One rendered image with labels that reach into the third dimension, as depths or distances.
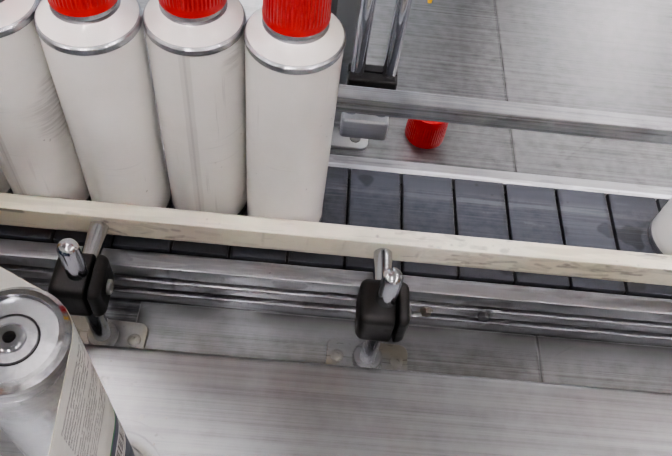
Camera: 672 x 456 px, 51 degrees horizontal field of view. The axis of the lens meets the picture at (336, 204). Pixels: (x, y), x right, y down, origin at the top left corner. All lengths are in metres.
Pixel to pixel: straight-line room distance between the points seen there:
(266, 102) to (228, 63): 0.03
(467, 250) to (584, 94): 0.29
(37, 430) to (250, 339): 0.25
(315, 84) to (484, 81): 0.34
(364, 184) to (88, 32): 0.23
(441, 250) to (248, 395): 0.15
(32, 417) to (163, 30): 0.19
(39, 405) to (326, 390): 0.21
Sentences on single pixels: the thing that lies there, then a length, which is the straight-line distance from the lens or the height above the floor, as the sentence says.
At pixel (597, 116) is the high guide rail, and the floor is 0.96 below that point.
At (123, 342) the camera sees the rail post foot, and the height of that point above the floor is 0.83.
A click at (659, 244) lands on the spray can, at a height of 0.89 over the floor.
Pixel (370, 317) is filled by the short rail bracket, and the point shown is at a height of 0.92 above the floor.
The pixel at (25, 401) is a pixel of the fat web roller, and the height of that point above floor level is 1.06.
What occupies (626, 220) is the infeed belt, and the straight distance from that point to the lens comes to 0.56.
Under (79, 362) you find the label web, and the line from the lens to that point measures 0.26.
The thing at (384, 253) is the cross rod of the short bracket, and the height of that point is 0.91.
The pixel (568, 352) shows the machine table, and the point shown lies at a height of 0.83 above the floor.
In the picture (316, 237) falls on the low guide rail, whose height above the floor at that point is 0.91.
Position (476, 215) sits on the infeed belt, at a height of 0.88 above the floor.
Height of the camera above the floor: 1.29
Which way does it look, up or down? 54 degrees down
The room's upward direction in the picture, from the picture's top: 9 degrees clockwise
